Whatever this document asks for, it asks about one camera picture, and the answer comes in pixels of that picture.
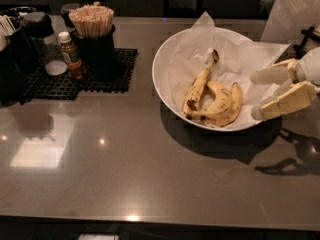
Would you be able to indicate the black chopstick cup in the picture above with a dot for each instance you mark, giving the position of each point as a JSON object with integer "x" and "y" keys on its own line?
{"x": 99, "y": 55}

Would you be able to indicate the wooden chopsticks bundle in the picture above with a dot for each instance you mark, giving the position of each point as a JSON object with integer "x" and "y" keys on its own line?
{"x": 92, "y": 21}

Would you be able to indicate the small brown sauce bottle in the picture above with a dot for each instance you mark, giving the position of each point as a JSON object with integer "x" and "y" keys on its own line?
{"x": 72, "y": 57}

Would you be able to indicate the dark jar behind chopsticks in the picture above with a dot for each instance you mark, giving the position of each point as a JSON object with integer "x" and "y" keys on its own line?
{"x": 65, "y": 11}

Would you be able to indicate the white bowl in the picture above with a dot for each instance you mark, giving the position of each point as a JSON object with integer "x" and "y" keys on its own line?
{"x": 160, "y": 77}

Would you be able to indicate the glass shaker black lid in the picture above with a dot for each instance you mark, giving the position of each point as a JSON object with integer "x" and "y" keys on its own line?
{"x": 39, "y": 28}

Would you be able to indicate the black menu stand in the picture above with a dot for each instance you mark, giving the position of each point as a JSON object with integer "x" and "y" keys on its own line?
{"x": 310, "y": 41}

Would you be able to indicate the white paper liner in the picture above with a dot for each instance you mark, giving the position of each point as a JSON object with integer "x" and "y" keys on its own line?
{"x": 233, "y": 57}

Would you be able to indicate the black container at left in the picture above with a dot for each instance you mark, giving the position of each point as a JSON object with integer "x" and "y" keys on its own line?
{"x": 18, "y": 58}

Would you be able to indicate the long stemmed spotted banana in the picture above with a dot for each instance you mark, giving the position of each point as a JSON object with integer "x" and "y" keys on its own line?
{"x": 194, "y": 93}

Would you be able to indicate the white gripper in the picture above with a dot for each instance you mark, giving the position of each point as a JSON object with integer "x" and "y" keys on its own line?
{"x": 310, "y": 68}

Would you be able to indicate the black grid mat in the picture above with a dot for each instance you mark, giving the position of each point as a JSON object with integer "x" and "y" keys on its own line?
{"x": 60, "y": 87}

